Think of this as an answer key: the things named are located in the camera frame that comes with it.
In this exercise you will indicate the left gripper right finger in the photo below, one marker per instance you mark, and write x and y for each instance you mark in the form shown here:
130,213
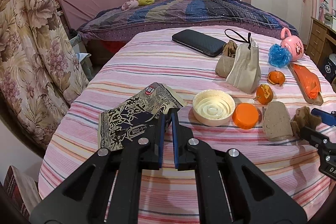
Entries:
230,188

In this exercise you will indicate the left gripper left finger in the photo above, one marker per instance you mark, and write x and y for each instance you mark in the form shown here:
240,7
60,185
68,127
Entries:
106,187

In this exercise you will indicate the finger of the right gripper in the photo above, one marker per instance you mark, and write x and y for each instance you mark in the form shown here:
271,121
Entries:
327,118
315,138

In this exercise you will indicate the orange snack wrapper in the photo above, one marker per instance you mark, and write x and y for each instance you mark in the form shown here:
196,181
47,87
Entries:
308,80

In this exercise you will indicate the orange peel piece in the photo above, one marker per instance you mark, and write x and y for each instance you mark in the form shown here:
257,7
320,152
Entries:
264,94
276,78

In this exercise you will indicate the orange plastic cap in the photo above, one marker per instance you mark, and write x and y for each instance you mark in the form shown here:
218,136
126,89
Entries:
245,116

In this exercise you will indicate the blue plastic shoe cover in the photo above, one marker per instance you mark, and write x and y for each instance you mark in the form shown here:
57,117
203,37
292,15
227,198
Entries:
278,56

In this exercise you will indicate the cream plastic jar lid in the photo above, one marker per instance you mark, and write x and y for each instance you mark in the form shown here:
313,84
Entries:
213,107

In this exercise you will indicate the black gold snack wrapper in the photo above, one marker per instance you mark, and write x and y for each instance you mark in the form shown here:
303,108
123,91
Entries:
130,119

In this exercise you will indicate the beige paper drawstring bag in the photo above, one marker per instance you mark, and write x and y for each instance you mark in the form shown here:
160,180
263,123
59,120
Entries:
245,73

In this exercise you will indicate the black shopping bag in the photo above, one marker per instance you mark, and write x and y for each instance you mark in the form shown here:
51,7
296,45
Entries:
329,67

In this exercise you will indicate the wooden desk with drawers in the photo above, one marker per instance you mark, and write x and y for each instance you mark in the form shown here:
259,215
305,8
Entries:
321,42

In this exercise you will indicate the pink cartoon mug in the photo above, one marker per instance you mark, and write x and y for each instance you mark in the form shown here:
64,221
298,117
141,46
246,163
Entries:
292,43

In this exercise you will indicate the pink striped bed sheet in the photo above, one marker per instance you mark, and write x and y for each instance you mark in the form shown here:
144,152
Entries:
169,196

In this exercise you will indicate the desk lamp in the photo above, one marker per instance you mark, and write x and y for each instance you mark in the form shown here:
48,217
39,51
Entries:
323,9

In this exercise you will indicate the crumpled brown paper wad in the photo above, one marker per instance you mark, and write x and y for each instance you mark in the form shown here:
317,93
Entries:
230,49

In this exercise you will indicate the white bedside cabinet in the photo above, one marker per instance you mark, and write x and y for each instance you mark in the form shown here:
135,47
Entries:
83,56

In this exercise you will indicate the black phone wallet case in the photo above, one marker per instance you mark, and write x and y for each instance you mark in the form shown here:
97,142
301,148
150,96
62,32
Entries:
204,44

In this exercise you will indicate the floral beige curtain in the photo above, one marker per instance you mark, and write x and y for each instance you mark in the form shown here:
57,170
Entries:
40,73

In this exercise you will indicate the plaid blue purple quilt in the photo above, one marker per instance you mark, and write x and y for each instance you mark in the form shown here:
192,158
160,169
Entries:
183,13

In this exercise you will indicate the mauve bed headboard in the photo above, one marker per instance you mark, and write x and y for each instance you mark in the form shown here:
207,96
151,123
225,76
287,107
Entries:
78,12

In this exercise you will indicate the pink plush toy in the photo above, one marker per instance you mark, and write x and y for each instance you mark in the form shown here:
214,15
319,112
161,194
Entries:
131,4

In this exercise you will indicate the yellow plush toy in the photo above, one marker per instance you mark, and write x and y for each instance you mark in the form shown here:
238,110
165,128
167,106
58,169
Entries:
145,2

